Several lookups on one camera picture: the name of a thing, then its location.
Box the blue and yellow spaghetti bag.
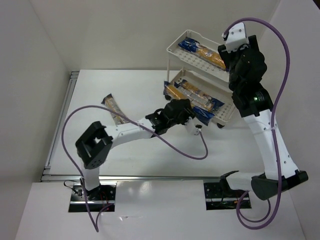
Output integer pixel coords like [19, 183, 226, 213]
[174, 79, 224, 113]

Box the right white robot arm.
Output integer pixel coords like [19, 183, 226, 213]
[218, 44, 309, 201]

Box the white two-tier utility cart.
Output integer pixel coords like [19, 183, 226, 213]
[166, 29, 237, 128]

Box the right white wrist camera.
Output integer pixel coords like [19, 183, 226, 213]
[222, 22, 249, 54]

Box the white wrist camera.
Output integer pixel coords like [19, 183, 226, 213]
[222, 22, 249, 54]
[184, 117, 203, 136]

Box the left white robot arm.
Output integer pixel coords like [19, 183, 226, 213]
[75, 99, 202, 201]

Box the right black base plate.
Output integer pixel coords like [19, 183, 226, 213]
[203, 182, 244, 211]

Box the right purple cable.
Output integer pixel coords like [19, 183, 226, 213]
[223, 17, 291, 230]

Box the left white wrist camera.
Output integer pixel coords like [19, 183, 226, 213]
[184, 117, 203, 136]

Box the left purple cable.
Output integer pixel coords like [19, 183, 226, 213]
[61, 105, 209, 233]

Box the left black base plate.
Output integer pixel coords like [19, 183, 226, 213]
[68, 181, 117, 213]

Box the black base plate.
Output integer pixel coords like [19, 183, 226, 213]
[68, 181, 117, 213]
[203, 182, 244, 211]

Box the purple cable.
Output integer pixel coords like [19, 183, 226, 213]
[61, 105, 209, 233]
[223, 17, 291, 230]

